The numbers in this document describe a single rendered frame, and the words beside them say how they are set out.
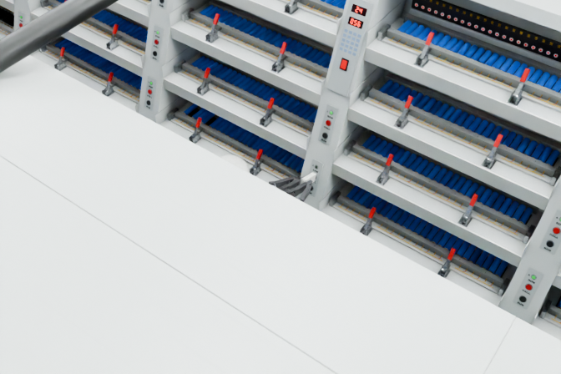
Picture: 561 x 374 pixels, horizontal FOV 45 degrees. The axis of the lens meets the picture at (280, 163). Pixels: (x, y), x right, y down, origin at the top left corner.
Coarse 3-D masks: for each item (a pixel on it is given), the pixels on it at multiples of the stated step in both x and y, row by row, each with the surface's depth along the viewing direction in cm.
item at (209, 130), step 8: (176, 112) 246; (176, 120) 245; (184, 120) 245; (192, 120) 243; (200, 128) 241; (208, 128) 240; (216, 136) 238; (224, 136) 237; (232, 144) 235; (240, 144) 234; (248, 152) 232; (256, 152) 232; (272, 160) 229; (272, 168) 229; (280, 168) 226; (288, 168) 226; (288, 176) 227; (296, 176) 224
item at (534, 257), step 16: (560, 192) 171; (560, 208) 172; (544, 224) 176; (528, 256) 181; (544, 256) 178; (560, 256) 176; (544, 272) 180; (512, 288) 186; (544, 288) 181; (512, 304) 188; (528, 320) 186
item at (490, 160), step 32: (352, 96) 196; (384, 96) 198; (416, 96) 199; (448, 96) 198; (384, 128) 194; (416, 128) 192; (448, 128) 190; (480, 128) 189; (512, 128) 189; (448, 160) 186; (480, 160) 183; (512, 160) 183; (544, 160) 181; (512, 192) 179; (544, 192) 175
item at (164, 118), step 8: (176, 104) 248; (184, 104) 253; (192, 104) 253; (160, 112) 242; (168, 112) 246; (160, 120) 244; (168, 120) 246; (168, 128) 243; (176, 128) 243; (192, 128) 244; (184, 136) 240; (208, 136) 241; (200, 144) 237; (208, 144) 237; (224, 144) 238; (216, 152) 235; (224, 152) 235; (240, 152) 235; (264, 168) 230; (256, 176) 227; (264, 176) 227; (272, 176) 227; (280, 176) 227
